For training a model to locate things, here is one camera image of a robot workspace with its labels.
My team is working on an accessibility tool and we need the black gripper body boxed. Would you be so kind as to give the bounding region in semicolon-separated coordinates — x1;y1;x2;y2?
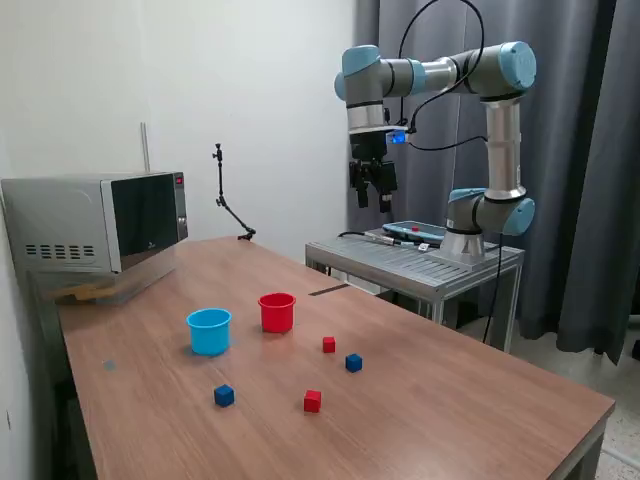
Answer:
349;130;387;162

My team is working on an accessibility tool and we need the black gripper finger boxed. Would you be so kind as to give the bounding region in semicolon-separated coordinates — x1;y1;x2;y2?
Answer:
373;159;399;214
349;159;372;209

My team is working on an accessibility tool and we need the blue teach pendant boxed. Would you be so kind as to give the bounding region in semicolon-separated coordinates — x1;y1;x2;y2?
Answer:
382;220;448;241

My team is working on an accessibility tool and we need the grey metal robot stand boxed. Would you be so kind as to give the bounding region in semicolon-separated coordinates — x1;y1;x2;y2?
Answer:
304;227;526;351

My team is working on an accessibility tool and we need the red plastic cup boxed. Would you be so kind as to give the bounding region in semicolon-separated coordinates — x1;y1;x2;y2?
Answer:
257;292;297;334

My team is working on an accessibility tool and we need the grey curtain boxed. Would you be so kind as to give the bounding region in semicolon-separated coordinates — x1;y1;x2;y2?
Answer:
347;0;640;366

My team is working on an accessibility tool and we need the blue plastic cup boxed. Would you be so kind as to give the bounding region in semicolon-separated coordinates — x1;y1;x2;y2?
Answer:
186;308;233;357

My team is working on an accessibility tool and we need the wooden block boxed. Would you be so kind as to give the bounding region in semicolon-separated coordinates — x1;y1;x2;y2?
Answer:
54;282;119;304

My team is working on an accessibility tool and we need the silver microwave oven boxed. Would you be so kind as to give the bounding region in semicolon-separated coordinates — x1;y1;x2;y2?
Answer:
0;171;190;276

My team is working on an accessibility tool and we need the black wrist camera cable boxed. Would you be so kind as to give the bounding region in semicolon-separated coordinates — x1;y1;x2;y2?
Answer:
398;0;494;151

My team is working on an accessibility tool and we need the thin black tool with cord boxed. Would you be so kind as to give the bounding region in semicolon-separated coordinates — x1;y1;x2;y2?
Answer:
337;230;426;249

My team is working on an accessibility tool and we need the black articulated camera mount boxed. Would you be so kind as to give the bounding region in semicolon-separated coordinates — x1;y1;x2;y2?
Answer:
211;142;257;242

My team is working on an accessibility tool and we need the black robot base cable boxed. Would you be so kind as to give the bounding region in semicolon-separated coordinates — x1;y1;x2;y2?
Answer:
482;233;503;344

